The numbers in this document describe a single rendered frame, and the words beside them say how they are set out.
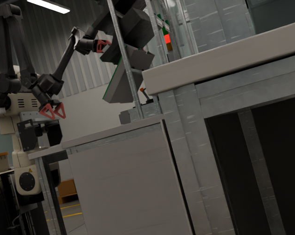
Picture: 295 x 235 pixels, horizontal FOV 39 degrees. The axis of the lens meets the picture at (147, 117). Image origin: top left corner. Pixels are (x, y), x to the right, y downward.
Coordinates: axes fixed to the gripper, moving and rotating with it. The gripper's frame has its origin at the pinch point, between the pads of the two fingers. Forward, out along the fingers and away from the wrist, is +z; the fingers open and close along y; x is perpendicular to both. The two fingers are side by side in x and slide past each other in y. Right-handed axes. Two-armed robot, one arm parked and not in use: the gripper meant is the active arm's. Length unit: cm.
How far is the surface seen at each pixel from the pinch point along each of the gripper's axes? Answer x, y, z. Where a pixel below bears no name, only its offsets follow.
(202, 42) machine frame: -11, -123, 98
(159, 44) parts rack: -5.5, -17.8, 36.2
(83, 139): 35, -49, 22
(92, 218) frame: 67, -51, 32
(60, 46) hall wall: 68, 747, -668
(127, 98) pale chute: 24.1, -1.0, 12.8
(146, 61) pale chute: 4.5, 2.2, 19.6
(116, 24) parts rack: -11.9, -21.1, 14.8
